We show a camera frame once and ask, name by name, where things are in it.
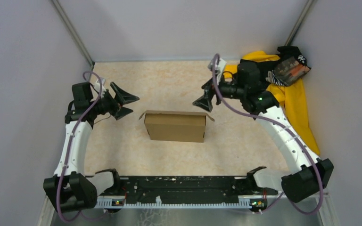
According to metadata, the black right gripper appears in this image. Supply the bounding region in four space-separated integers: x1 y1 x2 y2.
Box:
193 72 247 111

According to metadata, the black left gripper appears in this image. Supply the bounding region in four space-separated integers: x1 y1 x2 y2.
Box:
90 81 139 120

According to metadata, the aluminium frame rail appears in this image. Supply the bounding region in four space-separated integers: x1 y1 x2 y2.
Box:
37 176 341 226

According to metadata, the black cloth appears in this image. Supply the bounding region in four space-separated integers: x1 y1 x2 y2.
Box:
237 46 302 84

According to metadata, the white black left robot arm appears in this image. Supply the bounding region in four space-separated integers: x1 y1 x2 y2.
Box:
43 82 139 213

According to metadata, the yellow cloth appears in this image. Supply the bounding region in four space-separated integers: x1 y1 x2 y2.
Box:
224 50 320 156

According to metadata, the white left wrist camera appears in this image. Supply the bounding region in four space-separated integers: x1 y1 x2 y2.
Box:
93 78 106 95

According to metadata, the patterned grey pouch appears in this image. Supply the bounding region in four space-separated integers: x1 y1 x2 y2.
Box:
265 55 311 87

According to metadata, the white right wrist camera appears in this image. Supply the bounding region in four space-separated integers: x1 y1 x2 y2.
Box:
207 58 227 84

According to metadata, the brown cardboard box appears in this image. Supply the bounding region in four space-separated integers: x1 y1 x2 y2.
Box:
139 110 215 143

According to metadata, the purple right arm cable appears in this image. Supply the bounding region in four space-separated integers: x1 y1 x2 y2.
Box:
211 53 325 216

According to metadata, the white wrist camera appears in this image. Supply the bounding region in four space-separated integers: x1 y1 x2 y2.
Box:
207 58 227 84
93 78 106 95

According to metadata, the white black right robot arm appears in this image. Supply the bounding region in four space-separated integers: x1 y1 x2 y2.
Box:
193 56 334 203

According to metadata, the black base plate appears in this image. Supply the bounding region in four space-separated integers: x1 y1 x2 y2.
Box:
102 176 278 204

